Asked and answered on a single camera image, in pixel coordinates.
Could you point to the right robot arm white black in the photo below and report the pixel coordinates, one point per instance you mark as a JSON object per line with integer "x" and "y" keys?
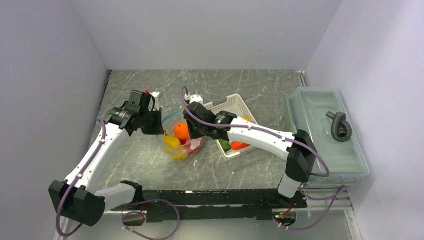
{"x": 296, "y": 149}

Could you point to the green pepper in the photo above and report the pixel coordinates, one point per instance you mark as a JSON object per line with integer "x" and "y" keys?
{"x": 225, "y": 145}

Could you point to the clear plastic storage bin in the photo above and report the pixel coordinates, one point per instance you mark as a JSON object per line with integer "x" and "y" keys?
{"x": 306, "y": 110}

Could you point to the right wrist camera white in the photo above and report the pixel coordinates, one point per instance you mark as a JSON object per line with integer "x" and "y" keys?
{"x": 195, "y": 98}

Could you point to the white perforated plastic basket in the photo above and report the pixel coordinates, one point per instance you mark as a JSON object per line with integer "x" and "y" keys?
{"x": 236, "y": 105}

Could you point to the yellow mango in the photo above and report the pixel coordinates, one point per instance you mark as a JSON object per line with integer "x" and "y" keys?
{"x": 246, "y": 118}

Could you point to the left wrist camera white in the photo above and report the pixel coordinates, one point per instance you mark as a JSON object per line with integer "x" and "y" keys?
{"x": 155, "y": 102}

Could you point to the yellow lemon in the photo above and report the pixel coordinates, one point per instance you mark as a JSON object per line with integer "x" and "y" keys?
{"x": 178, "y": 153}

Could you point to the orange carrot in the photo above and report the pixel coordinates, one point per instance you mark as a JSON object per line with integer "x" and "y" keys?
{"x": 237, "y": 146}

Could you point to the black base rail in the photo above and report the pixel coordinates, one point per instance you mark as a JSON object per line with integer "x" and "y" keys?
{"x": 170, "y": 205}

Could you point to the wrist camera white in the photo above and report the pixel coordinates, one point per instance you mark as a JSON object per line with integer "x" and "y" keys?
{"x": 195, "y": 98}
{"x": 155, "y": 102}

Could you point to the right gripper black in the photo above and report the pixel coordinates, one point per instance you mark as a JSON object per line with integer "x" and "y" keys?
{"x": 193, "y": 134}

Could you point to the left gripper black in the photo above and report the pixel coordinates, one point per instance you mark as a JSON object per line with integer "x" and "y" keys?
{"x": 158, "y": 128}

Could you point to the clear zip top bag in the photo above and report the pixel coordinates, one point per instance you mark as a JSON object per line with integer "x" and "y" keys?
{"x": 169, "y": 123}

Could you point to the orange fruit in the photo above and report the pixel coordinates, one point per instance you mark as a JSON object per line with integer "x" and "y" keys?
{"x": 181, "y": 131}

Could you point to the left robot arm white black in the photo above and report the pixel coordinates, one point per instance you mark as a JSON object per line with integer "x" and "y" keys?
{"x": 78, "y": 197}

